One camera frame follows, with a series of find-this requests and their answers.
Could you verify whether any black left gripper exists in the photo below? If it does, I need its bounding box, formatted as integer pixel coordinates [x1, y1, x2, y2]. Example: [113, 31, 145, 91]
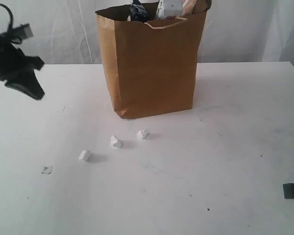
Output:
[0, 36, 45, 100]

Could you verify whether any small white figurine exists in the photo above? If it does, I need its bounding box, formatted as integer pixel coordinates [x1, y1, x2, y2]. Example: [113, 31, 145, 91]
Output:
[137, 129, 149, 139]
[111, 135, 123, 148]
[78, 150, 92, 161]

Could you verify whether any spaghetti packet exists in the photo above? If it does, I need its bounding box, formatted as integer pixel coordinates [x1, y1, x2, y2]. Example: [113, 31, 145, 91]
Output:
[129, 0, 150, 23]

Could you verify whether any white blue milk carton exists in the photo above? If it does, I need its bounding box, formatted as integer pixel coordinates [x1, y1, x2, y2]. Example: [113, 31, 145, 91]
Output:
[155, 0, 183, 20]

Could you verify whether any brown kraft pouch orange stripe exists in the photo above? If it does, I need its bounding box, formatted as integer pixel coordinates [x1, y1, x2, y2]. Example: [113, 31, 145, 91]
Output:
[181, 0, 212, 17]

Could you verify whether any brown paper bag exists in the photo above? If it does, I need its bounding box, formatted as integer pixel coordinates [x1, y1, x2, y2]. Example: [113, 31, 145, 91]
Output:
[95, 5, 207, 119]

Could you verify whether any white backdrop curtain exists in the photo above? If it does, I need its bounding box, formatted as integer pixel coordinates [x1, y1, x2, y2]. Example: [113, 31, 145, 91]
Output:
[4, 0, 294, 66]

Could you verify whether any torn plastic scrap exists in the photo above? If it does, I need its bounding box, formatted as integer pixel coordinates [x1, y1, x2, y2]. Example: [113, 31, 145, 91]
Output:
[41, 166, 53, 175]

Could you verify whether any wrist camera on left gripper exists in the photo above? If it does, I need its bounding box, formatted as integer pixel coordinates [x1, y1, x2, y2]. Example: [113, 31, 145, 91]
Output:
[6, 23, 33, 45]

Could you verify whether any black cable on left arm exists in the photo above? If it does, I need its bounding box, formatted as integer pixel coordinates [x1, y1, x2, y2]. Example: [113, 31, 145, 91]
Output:
[0, 2, 15, 32]

